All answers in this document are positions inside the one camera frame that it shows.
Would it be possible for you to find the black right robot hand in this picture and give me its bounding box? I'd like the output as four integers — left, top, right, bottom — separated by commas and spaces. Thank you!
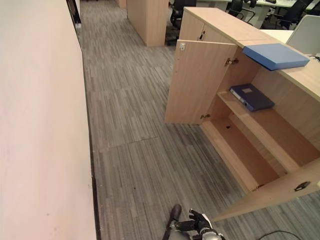
187, 208, 214, 239

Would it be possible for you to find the wooden cabinet shelf board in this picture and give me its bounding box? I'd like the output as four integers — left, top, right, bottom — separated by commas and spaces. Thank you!
216, 90, 301, 173

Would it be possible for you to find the wooden cabinet door with lock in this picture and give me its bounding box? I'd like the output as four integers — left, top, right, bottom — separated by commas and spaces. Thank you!
164, 39, 238, 126

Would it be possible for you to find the open wooden office cabinet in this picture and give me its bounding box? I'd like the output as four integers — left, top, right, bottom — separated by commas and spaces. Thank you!
201, 37, 320, 194

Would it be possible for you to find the light blue flat folder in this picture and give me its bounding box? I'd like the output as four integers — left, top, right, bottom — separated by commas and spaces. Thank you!
241, 43, 311, 71

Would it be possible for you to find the closed wooden office cabinet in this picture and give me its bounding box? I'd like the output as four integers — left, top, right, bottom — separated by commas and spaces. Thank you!
178, 6, 274, 47

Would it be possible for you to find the beige office desk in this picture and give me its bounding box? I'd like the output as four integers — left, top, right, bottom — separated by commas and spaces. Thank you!
259, 29, 296, 45

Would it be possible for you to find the tall wooden cabinet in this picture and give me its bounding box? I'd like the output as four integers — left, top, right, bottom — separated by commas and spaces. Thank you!
126, 0, 169, 48

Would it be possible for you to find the black office chair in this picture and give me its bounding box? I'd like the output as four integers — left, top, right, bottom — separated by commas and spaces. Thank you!
164, 0, 198, 46
264, 0, 320, 31
226, 0, 256, 24

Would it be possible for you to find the white office desk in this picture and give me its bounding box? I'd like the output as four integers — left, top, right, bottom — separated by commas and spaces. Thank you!
197, 0, 320, 29

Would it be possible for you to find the dark blue binder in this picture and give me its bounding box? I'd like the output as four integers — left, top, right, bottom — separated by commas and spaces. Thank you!
229, 83, 276, 112

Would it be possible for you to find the white chair backrest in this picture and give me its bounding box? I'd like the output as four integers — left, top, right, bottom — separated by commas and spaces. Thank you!
285, 14, 320, 55

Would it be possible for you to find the wooden cabinet door with handle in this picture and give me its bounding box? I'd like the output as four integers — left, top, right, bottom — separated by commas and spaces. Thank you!
212, 156, 320, 223

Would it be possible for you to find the black cable on floor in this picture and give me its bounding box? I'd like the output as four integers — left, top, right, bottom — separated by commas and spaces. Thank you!
246, 230, 305, 240

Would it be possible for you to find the black recessed door handle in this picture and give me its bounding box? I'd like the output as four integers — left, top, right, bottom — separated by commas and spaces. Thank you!
293, 181, 311, 192

